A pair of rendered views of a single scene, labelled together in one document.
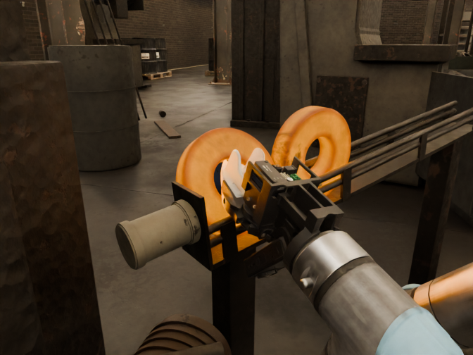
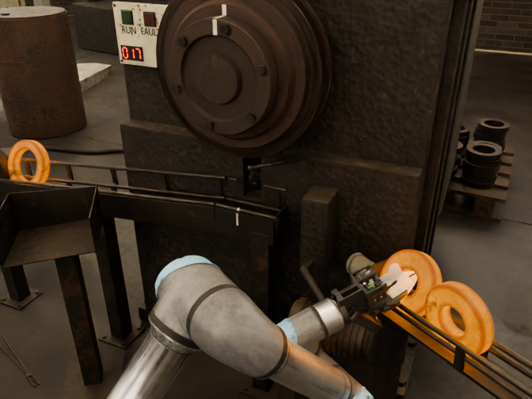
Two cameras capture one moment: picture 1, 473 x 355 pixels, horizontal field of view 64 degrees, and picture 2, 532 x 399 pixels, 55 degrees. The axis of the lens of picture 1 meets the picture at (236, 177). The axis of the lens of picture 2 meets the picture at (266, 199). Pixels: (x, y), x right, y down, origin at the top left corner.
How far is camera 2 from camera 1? 1.17 m
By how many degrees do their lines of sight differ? 87
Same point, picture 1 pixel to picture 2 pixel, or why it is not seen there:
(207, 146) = (408, 256)
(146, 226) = (357, 260)
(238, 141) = (423, 267)
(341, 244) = (324, 305)
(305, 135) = (441, 296)
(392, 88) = not seen: outside the picture
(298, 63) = not seen: outside the picture
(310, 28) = not seen: outside the picture
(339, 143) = (469, 328)
